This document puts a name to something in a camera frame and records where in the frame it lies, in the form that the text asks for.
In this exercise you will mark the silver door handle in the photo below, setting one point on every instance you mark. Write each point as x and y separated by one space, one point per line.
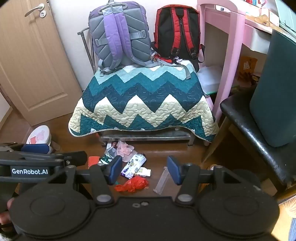
40 8

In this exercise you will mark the metal bed frame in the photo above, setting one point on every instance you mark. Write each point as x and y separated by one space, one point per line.
168 134

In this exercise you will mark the small white bottle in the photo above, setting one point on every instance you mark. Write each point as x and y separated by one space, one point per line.
144 172

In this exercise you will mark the white purple snack wrapper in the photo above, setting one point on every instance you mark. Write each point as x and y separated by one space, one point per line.
133 166

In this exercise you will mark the dark metal rack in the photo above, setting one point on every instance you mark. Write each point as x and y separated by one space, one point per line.
88 47

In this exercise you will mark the teal zigzag quilt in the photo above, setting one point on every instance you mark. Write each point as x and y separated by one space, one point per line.
144 99

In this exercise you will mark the red black backpack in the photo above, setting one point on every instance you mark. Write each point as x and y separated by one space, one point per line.
177 34

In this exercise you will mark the red plastic bag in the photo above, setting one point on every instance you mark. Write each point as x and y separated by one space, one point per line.
132 185

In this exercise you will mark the pink desk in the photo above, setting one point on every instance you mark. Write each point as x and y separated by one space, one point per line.
230 17

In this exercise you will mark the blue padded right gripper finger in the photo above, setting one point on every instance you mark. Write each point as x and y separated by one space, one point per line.
187 177
103 176

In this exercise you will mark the purple grey backpack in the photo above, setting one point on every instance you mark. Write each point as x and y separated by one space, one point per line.
120 36

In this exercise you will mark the person's left hand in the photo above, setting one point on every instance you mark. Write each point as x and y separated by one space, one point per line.
5 217

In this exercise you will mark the black seat wooden chair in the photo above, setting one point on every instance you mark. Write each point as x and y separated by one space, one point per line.
280 161

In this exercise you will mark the green white wrapper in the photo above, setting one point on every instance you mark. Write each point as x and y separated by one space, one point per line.
109 154

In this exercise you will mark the clear plastic blister package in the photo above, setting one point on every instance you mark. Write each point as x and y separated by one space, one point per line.
162 181

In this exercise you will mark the white pink slipper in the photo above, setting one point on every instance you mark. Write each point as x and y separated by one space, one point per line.
40 135

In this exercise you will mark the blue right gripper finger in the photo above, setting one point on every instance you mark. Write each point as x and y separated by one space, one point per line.
37 148

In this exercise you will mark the teal trash bin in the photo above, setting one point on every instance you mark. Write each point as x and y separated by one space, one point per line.
273 102

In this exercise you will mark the pink tissue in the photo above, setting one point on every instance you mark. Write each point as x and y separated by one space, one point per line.
125 151

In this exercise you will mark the wooden door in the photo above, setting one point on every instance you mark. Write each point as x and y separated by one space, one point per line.
35 72

